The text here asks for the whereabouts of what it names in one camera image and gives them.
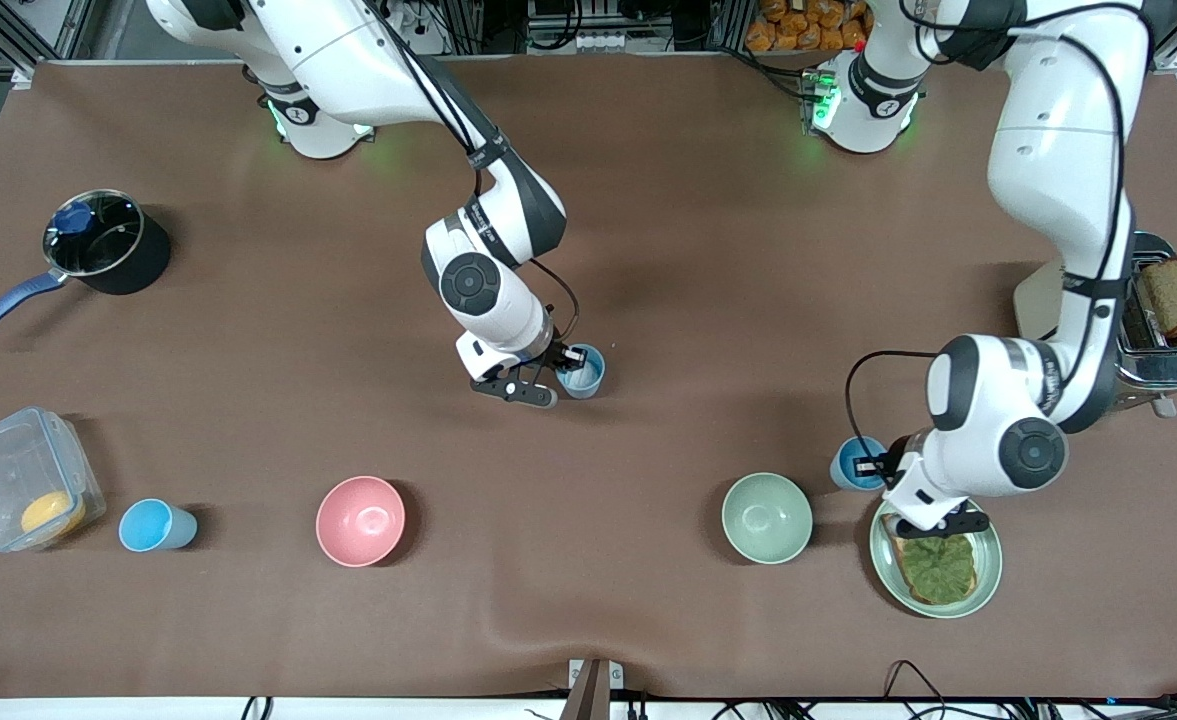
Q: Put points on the cream and chrome toaster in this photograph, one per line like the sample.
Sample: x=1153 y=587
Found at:
x=1163 y=365

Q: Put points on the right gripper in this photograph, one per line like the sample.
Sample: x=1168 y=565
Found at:
x=557 y=356

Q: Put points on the orange snack packets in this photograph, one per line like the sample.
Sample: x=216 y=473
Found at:
x=808 y=25

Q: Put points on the clear plastic lidded container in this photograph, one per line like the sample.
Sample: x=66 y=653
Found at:
x=8 y=470

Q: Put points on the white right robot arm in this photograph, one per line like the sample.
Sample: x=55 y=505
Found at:
x=348 y=60

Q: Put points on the pale green bowl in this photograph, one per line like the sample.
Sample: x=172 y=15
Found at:
x=766 y=518

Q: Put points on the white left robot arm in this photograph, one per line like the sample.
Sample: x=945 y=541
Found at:
x=1058 y=150

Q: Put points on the brown table mat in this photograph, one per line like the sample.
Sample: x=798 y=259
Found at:
x=648 y=250

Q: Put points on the pink bowl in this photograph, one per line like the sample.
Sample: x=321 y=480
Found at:
x=360 y=522

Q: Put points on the small white connector strip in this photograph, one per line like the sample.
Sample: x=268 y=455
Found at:
x=608 y=41

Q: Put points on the glass lid with blue knob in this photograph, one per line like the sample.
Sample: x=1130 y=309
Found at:
x=108 y=240

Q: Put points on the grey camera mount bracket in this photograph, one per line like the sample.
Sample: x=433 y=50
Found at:
x=593 y=690

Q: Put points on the yellow round food piece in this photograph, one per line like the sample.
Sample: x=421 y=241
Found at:
x=52 y=514

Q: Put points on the blue plastic cup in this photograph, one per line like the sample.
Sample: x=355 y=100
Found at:
x=148 y=526
x=846 y=478
x=588 y=385

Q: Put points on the white power strip with plugs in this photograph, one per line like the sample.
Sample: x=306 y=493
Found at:
x=433 y=30

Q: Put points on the toast slice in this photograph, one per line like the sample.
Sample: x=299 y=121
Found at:
x=908 y=590

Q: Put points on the brown bread slice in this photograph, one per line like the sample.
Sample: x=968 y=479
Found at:
x=1176 y=295

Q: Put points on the green lettuce leaf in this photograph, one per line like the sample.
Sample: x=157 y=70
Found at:
x=938 y=570

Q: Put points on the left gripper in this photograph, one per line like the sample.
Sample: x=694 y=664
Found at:
x=889 y=462

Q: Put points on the pale green plate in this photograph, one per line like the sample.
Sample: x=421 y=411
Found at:
x=988 y=570

